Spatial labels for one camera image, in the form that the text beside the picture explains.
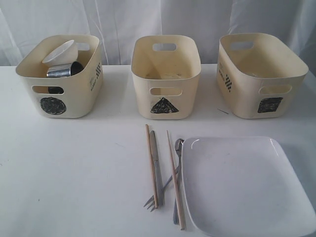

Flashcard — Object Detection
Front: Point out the small steel cup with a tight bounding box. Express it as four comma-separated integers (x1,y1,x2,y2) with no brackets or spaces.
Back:
70,61,84,76

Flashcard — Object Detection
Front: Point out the steel mug with handle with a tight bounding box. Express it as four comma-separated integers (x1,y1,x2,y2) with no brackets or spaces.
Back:
46,63,72,78

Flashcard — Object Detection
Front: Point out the white plastic bowl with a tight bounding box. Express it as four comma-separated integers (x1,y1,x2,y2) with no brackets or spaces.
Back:
42,40,79,67

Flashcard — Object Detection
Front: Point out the left wooden chopstick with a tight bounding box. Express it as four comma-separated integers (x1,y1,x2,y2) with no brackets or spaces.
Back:
145,124,158,212

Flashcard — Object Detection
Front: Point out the wooden chopstick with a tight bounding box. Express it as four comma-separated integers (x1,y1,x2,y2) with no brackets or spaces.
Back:
166,130,185,231
145,124,158,212

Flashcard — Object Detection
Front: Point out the steel spoon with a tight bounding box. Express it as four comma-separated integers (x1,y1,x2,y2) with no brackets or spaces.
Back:
173,138,184,225

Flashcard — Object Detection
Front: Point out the cream bin with triangle mark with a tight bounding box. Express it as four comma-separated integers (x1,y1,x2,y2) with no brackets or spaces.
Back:
131,35,201,119

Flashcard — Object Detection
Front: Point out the steel table knife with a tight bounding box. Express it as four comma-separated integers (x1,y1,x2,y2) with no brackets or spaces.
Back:
150,130,163,207

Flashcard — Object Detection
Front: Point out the cream bin with circle mark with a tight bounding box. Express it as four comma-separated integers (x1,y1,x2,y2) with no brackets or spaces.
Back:
16,35,103,119

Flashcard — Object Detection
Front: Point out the steel fork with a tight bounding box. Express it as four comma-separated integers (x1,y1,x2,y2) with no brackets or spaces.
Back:
143,176,172,212

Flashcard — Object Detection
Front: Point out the right wooden chopstick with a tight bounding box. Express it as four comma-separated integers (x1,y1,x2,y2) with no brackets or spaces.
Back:
166,130,185,231

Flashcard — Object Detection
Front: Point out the white square plate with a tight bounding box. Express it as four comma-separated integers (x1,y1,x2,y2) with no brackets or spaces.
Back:
182,137,316,237

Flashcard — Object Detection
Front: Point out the white backdrop curtain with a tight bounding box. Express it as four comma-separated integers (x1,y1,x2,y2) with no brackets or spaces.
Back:
0,0,316,71

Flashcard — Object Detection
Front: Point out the cream bin with square mark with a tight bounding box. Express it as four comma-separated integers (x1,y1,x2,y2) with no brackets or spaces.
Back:
216,33,309,119

